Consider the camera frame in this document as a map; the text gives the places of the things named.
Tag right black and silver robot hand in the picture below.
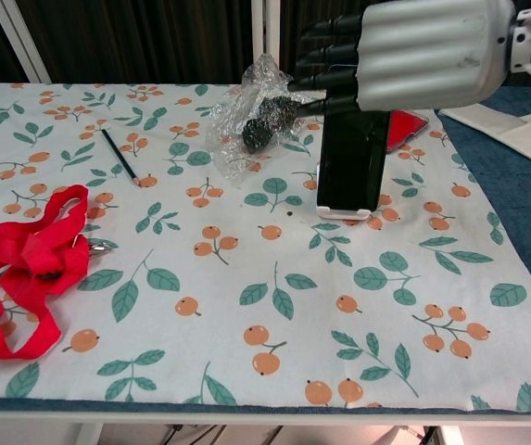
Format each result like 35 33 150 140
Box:
286 0 517 115

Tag small white mirror stand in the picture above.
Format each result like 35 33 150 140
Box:
315 202 373 221

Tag red ink pad case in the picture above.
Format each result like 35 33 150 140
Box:
385 109 430 155

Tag dark green pencil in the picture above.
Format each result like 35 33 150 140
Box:
100 128 143 188

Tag floral print tablecloth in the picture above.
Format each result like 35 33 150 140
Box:
0 82 531 413

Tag white partition frame post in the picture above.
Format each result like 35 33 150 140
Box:
249 0 281 85
0 0 57 84

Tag white disposable slipper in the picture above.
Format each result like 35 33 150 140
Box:
438 104 531 173

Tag red ribbon lanyard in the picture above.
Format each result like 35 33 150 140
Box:
0 184 119 362

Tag white table frame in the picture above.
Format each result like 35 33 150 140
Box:
0 409 531 445

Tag clear plastic bag, dark contents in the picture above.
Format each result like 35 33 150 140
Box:
207 53 322 187

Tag black smartphone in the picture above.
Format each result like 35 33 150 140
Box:
316 64 392 212

